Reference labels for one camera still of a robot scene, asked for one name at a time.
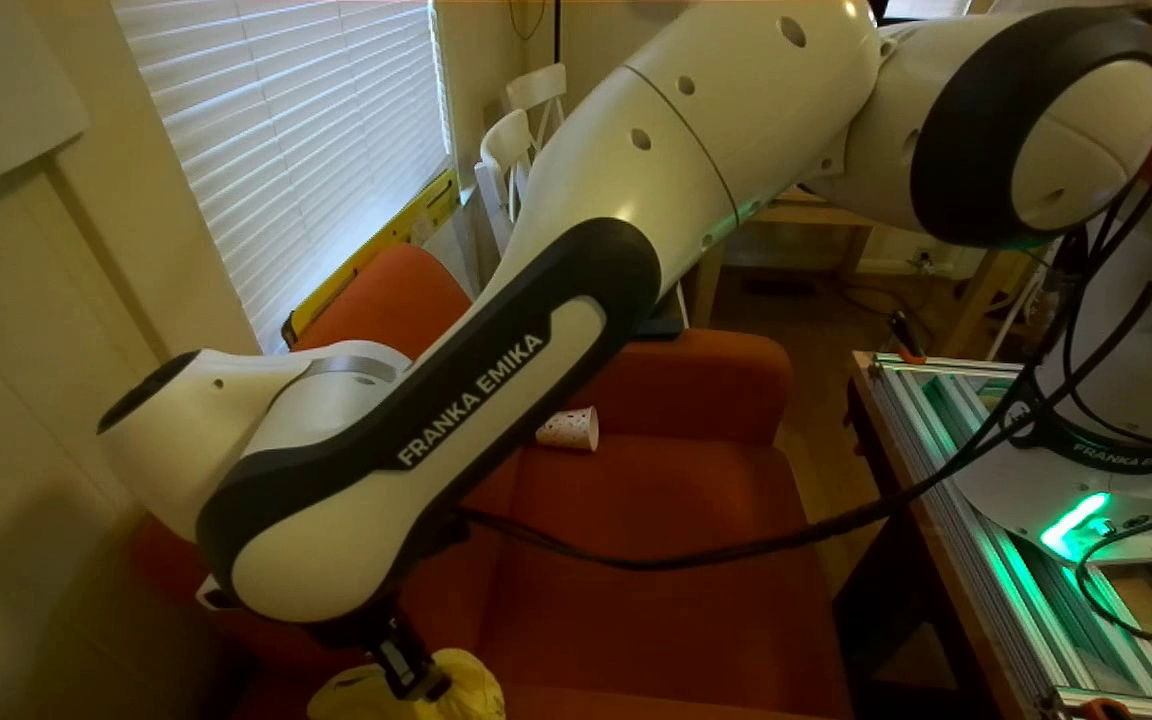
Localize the black cable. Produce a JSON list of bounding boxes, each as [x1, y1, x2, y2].
[[1074, 486, 1152, 647]]

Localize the row of white chairs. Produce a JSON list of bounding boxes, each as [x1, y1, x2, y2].
[[473, 62, 570, 255]]

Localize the orange sofa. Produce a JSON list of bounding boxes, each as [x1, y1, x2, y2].
[[130, 244, 855, 720]]

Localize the yellow long board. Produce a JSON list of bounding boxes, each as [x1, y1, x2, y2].
[[281, 167, 463, 349]]

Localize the wooden table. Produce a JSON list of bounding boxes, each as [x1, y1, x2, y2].
[[684, 186, 1037, 359]]

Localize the white window blinds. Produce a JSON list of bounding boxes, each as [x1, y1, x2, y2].
[[111, 0, 454, 353]]

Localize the flat black device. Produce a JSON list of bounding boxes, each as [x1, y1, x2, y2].
[[633, 284, 689, 342]]

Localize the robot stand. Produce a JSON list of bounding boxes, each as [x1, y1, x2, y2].
[[844, 350, 1152, 720]]

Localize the yellow banana plush toy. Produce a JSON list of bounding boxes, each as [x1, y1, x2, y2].
[[307, 648, 507, 720]]

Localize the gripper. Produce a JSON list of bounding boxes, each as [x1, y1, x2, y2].
[[308, 598, 454, 702]]

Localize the dotted paper cup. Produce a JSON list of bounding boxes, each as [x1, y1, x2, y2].
[[535, 405, 601, 454]]

